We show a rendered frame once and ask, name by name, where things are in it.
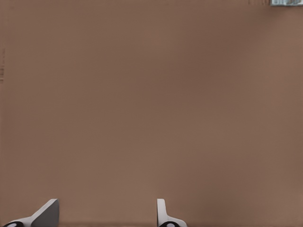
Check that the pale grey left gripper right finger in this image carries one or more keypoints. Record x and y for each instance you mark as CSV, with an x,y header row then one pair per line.
x,y
162,212

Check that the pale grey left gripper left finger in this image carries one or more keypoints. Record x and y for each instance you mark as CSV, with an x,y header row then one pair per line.
x,y
45,214

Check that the silver frame post foot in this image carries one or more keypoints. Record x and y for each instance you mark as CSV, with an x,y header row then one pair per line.
x,y
285,2

